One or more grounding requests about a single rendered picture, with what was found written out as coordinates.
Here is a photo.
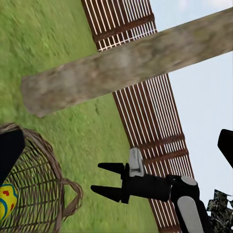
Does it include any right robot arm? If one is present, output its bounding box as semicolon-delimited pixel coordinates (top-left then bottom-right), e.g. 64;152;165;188
91;148;215;233

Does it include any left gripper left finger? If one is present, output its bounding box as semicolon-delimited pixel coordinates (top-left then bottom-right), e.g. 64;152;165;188
0;129;26;187

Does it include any easter egg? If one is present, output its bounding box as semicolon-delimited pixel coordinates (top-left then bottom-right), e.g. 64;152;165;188
0;181;18;223

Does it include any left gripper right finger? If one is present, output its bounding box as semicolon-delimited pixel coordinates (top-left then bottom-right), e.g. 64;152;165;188
217;129;233;168

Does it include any wicker basket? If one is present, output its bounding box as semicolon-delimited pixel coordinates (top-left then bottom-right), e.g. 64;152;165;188
0;122;84;233

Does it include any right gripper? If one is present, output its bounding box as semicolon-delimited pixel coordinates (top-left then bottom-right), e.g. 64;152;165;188
91;163;155;204

